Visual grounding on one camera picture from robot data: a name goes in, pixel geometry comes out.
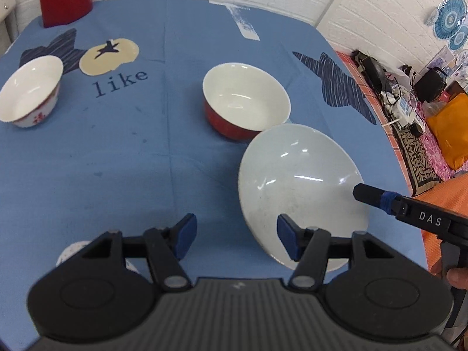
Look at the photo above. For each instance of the red bowl white interior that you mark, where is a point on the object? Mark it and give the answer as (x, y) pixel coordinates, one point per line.
(242, 100)

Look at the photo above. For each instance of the orange bag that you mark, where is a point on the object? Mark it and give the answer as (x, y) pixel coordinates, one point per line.
(449, 127)

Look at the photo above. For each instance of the large white bowl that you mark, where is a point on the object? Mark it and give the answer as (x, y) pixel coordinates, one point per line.
(296, 170)

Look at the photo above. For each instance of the white power strip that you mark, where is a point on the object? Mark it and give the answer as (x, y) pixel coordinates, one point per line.
(402, 109)

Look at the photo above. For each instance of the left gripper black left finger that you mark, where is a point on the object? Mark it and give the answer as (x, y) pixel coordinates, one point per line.
(178, 239)

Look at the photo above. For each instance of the black device on side table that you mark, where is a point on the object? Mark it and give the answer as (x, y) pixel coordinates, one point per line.
(371, 70)

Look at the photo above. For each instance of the small white red-patterned bowl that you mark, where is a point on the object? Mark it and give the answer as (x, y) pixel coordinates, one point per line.
(30, 94)

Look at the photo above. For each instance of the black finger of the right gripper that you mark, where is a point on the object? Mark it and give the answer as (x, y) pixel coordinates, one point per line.
(387, 201)

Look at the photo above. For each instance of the blue patterned wall plate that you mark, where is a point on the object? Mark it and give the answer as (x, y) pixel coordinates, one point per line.
(450, 18)

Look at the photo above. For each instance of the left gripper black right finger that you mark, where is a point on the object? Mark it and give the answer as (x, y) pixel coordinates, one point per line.
(311, 248)

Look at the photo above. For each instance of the person's right hand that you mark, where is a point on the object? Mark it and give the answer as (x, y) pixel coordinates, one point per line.
(457, 277)

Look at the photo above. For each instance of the blue printed tablecloth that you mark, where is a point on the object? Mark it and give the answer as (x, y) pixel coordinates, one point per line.
(131, 149)

